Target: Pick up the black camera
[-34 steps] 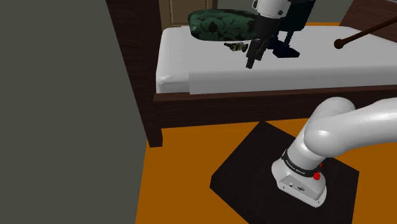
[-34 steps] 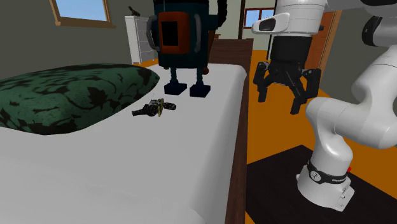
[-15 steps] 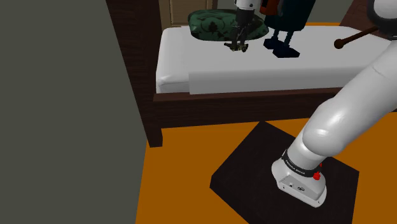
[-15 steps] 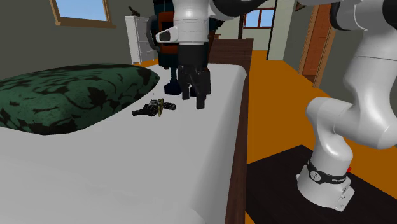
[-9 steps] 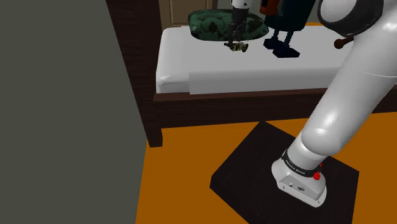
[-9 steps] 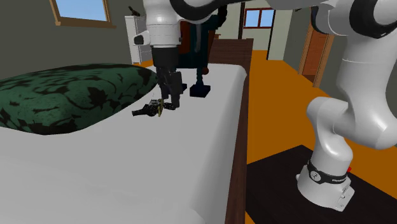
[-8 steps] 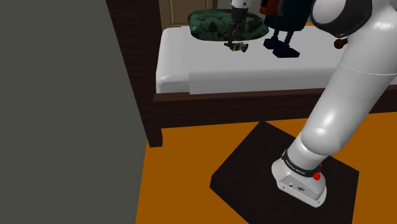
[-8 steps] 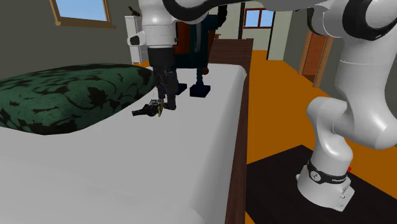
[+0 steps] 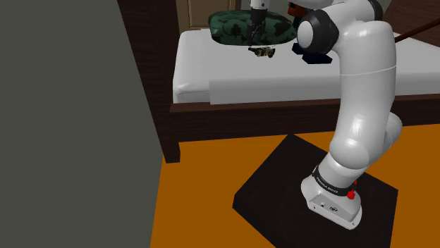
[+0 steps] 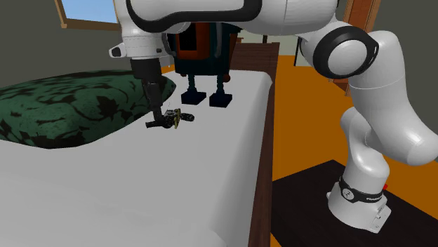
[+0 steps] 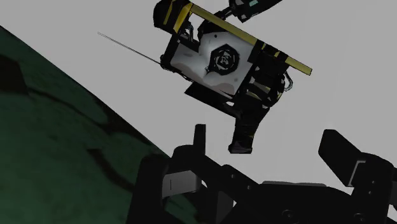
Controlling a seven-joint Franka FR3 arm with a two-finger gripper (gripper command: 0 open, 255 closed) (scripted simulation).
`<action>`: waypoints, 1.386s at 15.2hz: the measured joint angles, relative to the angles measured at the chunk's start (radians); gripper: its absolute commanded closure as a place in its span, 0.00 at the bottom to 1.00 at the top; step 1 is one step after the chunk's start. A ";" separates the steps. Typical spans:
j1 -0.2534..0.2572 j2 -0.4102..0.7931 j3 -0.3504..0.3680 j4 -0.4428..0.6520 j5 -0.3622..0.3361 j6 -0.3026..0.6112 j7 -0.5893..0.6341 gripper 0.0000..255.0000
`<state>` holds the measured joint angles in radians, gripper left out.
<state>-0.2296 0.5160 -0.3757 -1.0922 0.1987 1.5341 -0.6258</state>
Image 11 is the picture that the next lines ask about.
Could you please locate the black object with teal mark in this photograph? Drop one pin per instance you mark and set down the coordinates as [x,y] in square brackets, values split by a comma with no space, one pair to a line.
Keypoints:
[248,11]

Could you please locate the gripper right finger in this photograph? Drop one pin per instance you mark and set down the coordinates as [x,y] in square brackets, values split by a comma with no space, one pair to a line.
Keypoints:
[372,176]

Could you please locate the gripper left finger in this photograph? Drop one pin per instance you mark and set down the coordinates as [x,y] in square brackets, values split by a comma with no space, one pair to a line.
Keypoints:
[155,186]

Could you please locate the black yellow white hand tool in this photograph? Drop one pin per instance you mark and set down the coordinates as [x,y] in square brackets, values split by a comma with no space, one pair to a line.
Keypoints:
[192,59]

